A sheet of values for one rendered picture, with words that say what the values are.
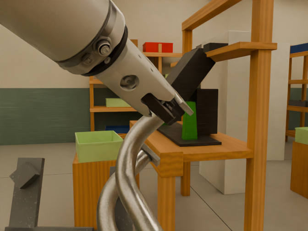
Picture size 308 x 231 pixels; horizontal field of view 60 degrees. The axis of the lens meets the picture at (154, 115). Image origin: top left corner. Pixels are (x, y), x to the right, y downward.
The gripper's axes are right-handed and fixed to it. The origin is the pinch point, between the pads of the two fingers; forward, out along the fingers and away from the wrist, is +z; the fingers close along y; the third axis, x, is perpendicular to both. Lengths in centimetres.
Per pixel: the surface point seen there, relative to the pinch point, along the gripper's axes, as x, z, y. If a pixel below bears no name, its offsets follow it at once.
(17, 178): 27.2, -4.1, 5.8
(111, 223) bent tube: 18.4, 4.0, -7.8
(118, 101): 124, 357, 384
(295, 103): -163, 571, 225
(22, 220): 31.4, -0.7, 0.9
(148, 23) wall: -37, 355, 508
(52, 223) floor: 172, 153, 106
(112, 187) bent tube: 15.4, 3.4, -3.2
